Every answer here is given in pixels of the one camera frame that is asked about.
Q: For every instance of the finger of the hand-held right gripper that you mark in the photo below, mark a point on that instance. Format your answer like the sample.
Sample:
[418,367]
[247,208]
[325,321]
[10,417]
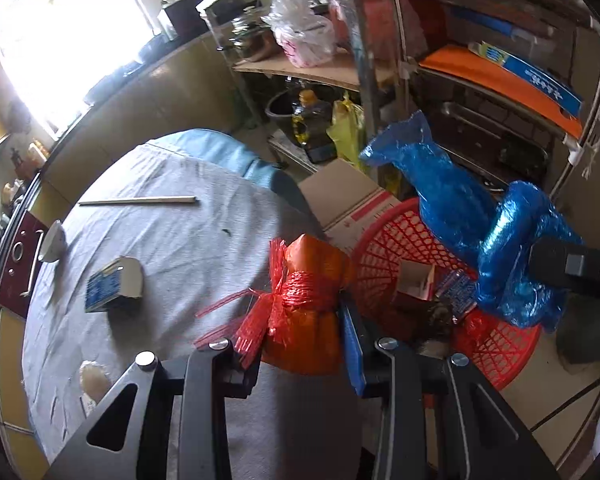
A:
[555,262]

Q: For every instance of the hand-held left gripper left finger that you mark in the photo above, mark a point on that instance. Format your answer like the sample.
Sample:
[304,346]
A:
[240,380]

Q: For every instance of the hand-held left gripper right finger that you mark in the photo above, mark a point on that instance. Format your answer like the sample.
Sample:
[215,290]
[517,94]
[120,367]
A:
[352,345]

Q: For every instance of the orange bag with red net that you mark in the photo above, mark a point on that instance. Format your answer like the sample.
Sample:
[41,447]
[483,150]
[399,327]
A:
[310,310]

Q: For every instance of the red plastic basket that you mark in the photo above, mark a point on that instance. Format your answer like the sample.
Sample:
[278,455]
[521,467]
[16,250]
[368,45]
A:
[380,260]

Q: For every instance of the blue plastic bag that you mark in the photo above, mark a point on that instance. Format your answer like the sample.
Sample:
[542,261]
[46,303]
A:
[450,200]

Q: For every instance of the dark blue printed box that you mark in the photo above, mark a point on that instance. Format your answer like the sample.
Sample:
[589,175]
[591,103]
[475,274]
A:
[110,290]

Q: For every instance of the black plastic tray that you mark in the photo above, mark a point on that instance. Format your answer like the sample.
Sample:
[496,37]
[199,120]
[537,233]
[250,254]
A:
[522,152]

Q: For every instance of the cardboard box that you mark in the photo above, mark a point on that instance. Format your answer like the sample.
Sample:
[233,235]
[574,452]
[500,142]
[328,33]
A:
[340,195]

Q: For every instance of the metal tray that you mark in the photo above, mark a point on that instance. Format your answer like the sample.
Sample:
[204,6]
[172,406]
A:
[470,120]

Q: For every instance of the long blue box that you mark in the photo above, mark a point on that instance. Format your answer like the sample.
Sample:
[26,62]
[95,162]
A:
[540,82]

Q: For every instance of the orange board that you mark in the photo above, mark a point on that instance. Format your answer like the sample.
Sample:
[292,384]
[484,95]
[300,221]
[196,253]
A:
[480,75]

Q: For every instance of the long wooden stick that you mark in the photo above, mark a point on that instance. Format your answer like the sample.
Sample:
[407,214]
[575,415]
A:
[140,201]

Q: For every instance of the yellow plastic bag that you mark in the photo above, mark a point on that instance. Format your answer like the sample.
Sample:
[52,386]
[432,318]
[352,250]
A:
[347,130]

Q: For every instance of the blue tablecloth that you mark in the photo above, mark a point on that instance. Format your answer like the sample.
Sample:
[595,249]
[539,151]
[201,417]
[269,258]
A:
[230,152]

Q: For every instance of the cooking oil bottle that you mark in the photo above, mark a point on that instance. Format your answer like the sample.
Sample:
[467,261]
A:
[310,120]

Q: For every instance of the white ceramic bowl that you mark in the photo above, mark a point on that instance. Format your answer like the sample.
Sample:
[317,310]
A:
[52,242]

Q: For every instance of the yellow base cabinets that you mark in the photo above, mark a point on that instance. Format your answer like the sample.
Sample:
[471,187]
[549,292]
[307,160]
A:
[5,385]
[155,100]

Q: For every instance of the black bucket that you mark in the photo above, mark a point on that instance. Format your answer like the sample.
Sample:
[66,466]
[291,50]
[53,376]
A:
[277,110]

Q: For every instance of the dark red oven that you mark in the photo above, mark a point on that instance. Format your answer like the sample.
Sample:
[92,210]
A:
[22,240]

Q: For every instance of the metal rack with wooden shelf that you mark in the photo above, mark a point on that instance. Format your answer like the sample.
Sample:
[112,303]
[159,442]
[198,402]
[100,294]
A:
[375,60]

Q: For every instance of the white pink plastic bag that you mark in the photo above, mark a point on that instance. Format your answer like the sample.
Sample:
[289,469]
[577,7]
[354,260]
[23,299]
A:
[300,40]

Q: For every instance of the steel pot with lid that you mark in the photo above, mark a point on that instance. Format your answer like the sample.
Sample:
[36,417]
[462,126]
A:
[250,35]

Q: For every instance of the black microwave oven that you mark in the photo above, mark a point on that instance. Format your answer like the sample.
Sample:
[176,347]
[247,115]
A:
[190,10]

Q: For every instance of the window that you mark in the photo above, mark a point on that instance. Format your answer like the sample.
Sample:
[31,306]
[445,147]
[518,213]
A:
[55,35]

